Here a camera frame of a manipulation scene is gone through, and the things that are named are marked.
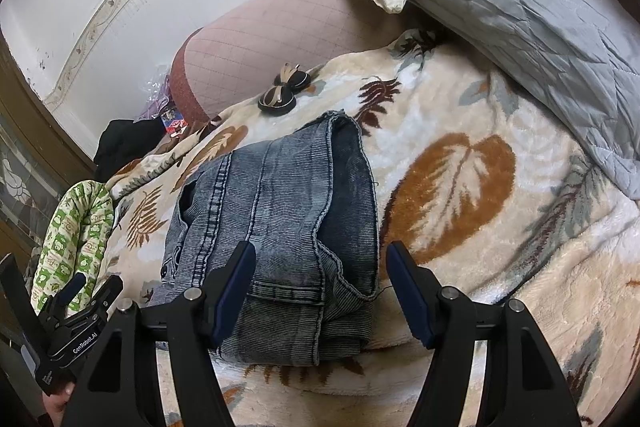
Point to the cream leaf print blanket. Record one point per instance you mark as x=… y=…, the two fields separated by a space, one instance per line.
x=500 y=257

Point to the wooden cabinet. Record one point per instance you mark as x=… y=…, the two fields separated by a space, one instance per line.
x=30 y=167

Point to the black cloth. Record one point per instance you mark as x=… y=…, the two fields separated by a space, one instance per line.
x=125 y=147

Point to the person's left hand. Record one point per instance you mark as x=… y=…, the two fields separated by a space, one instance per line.
x=57 y=404

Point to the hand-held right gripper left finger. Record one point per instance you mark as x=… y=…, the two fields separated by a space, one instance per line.
x=235 y=292

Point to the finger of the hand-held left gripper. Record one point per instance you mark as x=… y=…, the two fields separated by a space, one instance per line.
x=74 y=287
x=102 y=294

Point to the purple plastic bag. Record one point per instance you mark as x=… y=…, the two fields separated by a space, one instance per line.
x=157 y=97

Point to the green patterned quilt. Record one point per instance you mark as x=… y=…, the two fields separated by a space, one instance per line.
x=75 y=232

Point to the grey folded cloth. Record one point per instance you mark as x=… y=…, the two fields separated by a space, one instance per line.
x=525 y=17

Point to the red and blue packet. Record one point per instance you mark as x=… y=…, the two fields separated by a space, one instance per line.
x=174 y=122

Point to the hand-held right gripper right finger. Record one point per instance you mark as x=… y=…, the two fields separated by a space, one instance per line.
x=410 y=297

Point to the pink bolster pillow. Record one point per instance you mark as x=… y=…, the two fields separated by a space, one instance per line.
x=280 y=32

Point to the blue-grey denim pants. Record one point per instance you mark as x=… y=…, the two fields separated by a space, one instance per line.
x=290 y=207

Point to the black bow hair clip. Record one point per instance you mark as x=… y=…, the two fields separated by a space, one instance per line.
x=292 y=77
x=276 y=99

